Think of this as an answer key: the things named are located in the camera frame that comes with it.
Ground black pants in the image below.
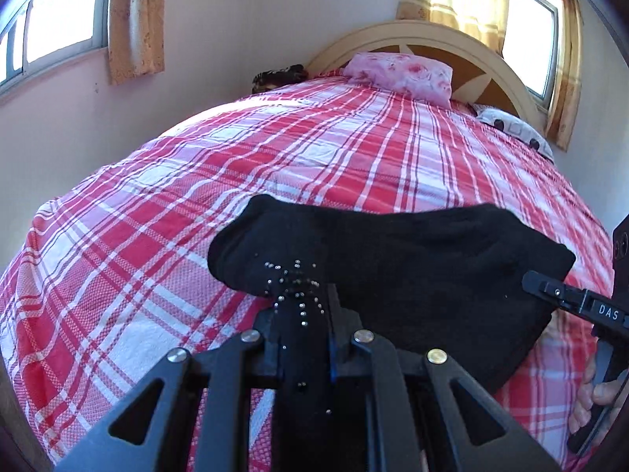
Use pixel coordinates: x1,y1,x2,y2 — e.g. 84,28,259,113
206,194,577,472

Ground person right hand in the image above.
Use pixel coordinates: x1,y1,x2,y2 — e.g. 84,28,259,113
568,356,628,444

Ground red plaid bed sheet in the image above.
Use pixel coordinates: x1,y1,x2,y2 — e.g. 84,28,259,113
1,77,614,461

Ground head window right curtain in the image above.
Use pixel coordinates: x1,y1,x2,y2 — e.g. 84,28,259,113
546,0,583,151

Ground white black patterned pillow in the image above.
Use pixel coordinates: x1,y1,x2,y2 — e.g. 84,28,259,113
471,105,554,162

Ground cream wooden headboard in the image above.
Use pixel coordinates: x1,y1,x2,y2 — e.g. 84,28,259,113
306,20,544,132

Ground dark item beside bed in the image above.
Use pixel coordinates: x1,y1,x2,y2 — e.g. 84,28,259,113
252,64,309,94

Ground pink floral pillow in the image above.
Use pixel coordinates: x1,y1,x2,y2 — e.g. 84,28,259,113
342,52,453,109

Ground head window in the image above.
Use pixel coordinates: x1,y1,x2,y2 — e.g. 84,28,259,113
502,0,559,108

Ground side window yellow curtain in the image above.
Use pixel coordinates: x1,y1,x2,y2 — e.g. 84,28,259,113
108,0,165,85

